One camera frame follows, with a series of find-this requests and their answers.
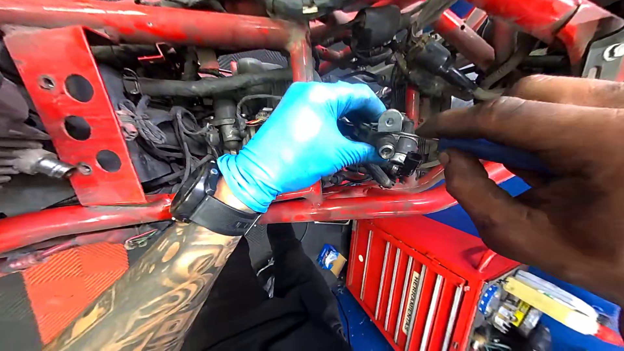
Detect person's left hand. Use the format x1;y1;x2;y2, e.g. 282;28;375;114
217;81;387;214

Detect blue and white box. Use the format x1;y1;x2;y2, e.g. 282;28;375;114
317;244;348;279

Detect black ignition plug cap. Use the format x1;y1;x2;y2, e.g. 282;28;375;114
412;36;479;100

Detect person's left forearm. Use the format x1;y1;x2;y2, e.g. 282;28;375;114
43;155;261;351

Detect blue and white can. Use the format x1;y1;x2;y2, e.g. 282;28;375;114
477;284;501;317

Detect blue-handled thin tool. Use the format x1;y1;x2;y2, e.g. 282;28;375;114
401;133;552;174

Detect dark grey plastic cover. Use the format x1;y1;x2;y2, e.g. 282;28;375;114
0;73;54;142

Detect bundle of thin black cables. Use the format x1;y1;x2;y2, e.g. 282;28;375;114
116;95;215;196

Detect black square rubber-covered relay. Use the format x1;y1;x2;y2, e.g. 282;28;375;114
351;5;402;48

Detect grey metal plate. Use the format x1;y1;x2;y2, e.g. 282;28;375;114
582;32;624;83

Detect thick black rubber hose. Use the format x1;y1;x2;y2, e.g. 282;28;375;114
124;68;294;98

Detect metal and black valve part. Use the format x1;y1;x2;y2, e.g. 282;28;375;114
368;109;423;177

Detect silver metal pipe fitting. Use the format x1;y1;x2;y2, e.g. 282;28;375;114
32;157;78;179

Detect red metal tool cabinet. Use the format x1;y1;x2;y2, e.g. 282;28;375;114
345;216;522;351

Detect long pale yellow tube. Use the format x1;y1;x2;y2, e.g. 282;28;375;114
503;277;598;335

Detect short black hose end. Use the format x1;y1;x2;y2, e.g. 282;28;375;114
363;163;395;189

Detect red tubular vehicle frame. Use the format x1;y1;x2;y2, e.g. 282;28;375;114
0;0;624;256

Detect person's right hand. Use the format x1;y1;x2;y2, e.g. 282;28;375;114
417;74;624;304

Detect white tube with red cap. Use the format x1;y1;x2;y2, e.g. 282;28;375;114
527;269;624;347

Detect black cylindrical engine sensor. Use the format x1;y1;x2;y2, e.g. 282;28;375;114
213;99;243;151

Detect person's legs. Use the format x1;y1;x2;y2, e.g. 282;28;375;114
181;222;353;351

